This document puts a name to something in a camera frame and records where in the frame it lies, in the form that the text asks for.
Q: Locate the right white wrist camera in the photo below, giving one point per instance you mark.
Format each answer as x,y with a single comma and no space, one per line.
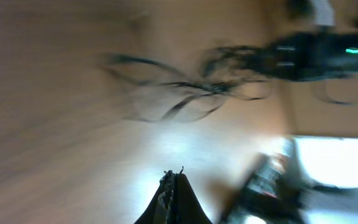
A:
323,13

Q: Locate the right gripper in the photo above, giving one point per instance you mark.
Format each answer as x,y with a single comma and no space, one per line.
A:
307,57

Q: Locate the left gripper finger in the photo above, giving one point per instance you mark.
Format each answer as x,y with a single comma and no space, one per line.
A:
174,202

